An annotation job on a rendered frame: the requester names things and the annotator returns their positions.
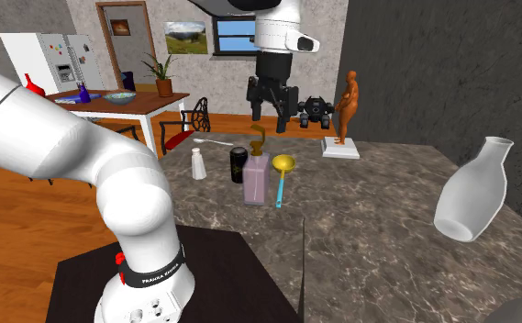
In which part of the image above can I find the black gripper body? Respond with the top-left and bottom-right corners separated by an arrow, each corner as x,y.
246,50 -> 300,118

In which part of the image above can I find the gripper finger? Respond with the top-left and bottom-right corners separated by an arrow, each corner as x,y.
250,99 -> 265,123
275,106 -> 290,135

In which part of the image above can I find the black robot toy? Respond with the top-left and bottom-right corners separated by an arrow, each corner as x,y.
296,95 -> 337,131

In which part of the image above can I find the white spoon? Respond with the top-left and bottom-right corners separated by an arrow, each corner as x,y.
192,137 -> 235,148

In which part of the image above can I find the dark framed window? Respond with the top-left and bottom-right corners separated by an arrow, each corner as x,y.
211,16 -> 259,58

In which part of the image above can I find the black chair red seat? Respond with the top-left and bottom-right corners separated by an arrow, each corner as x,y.
158,96 -> 212,157

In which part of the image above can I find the black can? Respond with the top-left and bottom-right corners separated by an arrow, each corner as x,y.
229,146 -> 250,185

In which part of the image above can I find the pink soap dispenser brown pump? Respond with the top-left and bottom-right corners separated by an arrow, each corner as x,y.
241,123 -> 272,207

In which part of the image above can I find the orange figure on white base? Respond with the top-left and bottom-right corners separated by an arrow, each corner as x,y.
321,69 -> 361,161

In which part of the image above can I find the white salt shaker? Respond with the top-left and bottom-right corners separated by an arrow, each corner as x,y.
191,147 -> 208,182

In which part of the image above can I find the brown and white dining table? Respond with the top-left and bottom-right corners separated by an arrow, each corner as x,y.
22,51 -> 192,159

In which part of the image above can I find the brown framed door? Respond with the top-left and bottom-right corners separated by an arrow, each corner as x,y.
94,0 -> 158,90

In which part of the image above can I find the dark robot stand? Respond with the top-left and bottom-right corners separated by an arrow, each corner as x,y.
44,224 -> 305,323

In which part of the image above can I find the white vase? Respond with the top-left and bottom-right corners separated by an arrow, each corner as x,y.
432,135 -> 516,244

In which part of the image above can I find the white fridge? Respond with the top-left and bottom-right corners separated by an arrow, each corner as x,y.
0,31 -> 106,97

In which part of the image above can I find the yellow scoop blue handle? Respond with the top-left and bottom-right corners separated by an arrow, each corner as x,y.
271,153 -> 297,209

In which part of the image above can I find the landscape wall picture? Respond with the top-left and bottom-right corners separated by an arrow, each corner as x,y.
163,20 -> 209,56

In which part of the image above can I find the small dark wall picture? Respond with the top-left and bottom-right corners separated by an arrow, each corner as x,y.
109,18 -> 132,38

